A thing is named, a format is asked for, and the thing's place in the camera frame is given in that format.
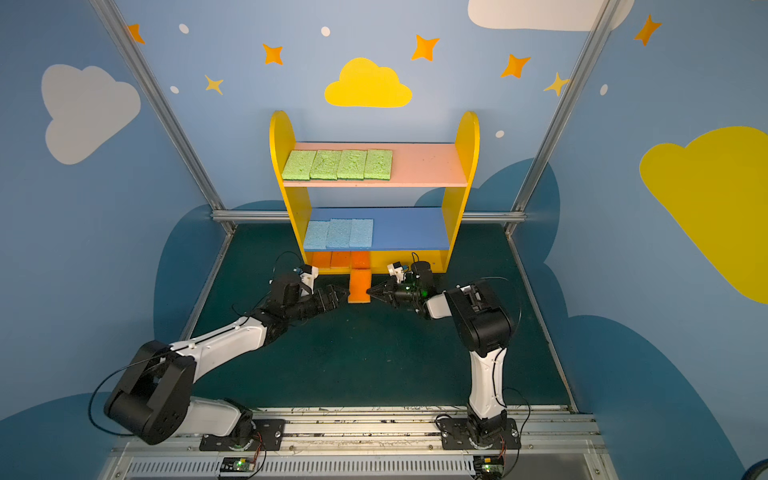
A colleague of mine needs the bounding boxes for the aluminium rail base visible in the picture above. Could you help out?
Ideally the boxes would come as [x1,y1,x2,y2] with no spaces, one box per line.
[99,405,618,479]

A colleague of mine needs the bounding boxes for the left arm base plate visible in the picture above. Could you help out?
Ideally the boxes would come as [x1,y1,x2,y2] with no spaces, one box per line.
[199,419,286,452]

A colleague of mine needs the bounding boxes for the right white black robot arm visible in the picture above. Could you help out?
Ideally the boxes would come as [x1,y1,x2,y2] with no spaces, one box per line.
[367,261,521,450]

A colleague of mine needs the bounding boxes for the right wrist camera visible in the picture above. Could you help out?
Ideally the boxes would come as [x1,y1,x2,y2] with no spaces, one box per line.
[387,262,408,284]

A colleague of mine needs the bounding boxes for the orange sponge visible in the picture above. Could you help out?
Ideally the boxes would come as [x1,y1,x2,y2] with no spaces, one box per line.
[330,251,352,269]
[347,269,372,304]
[310,251,332,269]
[351,251,371,270]

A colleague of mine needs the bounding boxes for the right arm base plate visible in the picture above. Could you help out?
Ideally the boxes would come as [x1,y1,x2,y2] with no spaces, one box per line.
[435,415,521,450]

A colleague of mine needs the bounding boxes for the controller board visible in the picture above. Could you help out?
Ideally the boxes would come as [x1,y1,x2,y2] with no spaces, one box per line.
[472,456,505,480]
[218,457,257,478]

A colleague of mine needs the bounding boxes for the blue sponge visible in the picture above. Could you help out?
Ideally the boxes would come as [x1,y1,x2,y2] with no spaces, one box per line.
[326,218,353,250]
[303,220,331,251]
[349,219,374,249]

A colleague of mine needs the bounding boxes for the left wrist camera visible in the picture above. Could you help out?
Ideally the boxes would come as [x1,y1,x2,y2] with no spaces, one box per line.
[297,264,319,296]

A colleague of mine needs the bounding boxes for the left controller board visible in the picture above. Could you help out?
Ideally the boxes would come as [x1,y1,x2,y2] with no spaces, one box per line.
[218,457,257,478]

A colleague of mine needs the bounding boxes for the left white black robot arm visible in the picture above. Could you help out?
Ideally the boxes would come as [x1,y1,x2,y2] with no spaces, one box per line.
[103,280,349,450]

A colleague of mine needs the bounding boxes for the yellow shelf pink blue boards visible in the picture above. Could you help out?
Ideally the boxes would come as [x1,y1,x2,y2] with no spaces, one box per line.
[269,111,481,275]

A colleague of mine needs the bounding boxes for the right controller board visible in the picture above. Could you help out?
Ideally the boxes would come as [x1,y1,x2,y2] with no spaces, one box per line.
[472,456,505,480]

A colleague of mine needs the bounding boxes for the green sponge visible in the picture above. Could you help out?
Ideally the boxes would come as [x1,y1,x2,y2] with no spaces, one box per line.
[282,150,317,181]
[310,150,342,181]
[365,149,393,181]
[336,150,367,180]

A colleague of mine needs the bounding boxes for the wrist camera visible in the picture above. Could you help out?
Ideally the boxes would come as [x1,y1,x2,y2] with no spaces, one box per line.
[297,264,319,296]
[387,262,408,284]

